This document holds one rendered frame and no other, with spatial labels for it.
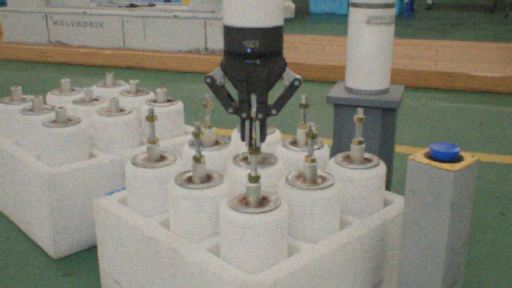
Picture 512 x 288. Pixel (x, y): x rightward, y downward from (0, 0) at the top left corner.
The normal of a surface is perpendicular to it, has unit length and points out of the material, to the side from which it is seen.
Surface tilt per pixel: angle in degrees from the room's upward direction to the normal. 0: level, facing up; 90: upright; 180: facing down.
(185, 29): 90
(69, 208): 90
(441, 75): 90
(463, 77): 90
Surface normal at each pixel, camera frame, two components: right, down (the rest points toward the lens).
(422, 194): -0.72, 0.22
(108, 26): -0.30, 0.31
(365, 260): 0.70, 0.23
